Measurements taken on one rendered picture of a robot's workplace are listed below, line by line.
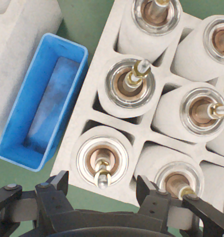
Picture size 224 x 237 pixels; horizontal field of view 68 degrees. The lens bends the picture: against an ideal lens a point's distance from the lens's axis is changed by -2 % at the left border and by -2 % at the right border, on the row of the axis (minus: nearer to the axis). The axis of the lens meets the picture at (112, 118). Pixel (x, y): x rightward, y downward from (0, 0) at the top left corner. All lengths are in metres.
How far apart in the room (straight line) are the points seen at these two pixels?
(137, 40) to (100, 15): 0.31
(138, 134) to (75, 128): 0.12
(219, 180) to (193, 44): 0.23
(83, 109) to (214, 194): 0.26
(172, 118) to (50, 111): 0.35
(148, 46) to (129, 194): 0.26
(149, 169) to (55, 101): 0.34
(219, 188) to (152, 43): 0.25
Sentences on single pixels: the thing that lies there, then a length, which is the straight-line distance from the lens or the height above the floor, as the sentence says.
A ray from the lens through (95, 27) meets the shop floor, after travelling 0.57.
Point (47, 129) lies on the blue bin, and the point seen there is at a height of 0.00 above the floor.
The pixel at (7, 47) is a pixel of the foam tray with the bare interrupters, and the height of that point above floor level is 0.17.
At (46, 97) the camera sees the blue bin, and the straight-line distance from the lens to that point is 0.52.
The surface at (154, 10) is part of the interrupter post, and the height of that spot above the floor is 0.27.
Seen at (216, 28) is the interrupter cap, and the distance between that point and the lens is 0.33.
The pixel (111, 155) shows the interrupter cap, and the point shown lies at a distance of 0.25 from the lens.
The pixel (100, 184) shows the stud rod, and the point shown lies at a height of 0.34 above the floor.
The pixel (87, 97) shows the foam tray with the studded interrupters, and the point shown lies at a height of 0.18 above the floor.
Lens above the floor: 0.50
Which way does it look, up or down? 87 degrees down
